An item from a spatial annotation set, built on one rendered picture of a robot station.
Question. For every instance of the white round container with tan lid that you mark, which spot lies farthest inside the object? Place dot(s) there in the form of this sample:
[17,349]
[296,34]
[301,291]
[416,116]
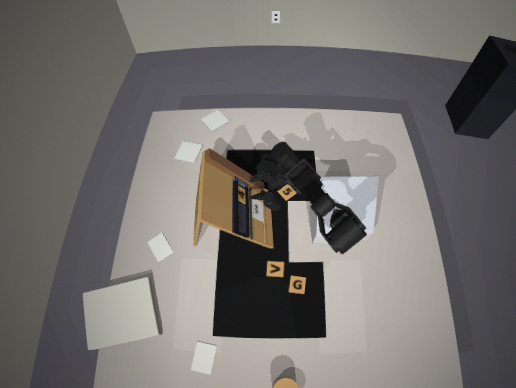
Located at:
[285,381]

